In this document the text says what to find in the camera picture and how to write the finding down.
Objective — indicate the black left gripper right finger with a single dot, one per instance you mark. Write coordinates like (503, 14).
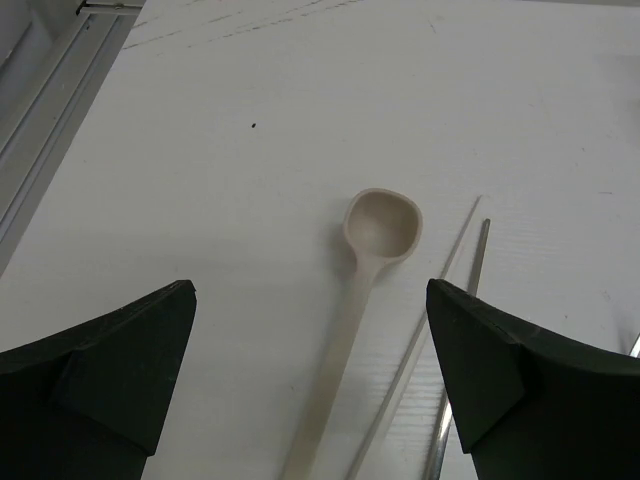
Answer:
(529, 403)

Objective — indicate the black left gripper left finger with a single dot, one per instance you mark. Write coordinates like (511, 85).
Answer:
(90, 402)

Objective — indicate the aluminium rail frame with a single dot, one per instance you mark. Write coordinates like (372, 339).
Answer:
(55, 56)

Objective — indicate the beige plastic spoon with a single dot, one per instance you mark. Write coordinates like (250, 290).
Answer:
(382, 228)

